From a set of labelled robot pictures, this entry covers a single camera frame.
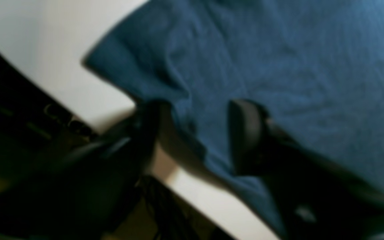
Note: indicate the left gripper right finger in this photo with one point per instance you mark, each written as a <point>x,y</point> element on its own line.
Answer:
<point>316,198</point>

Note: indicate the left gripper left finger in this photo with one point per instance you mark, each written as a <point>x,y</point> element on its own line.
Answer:
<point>81,192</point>

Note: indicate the dark blue t-shirt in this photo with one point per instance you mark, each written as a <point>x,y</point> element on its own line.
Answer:
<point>316,65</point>

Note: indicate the black power strip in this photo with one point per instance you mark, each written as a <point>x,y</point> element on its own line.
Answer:
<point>67,119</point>

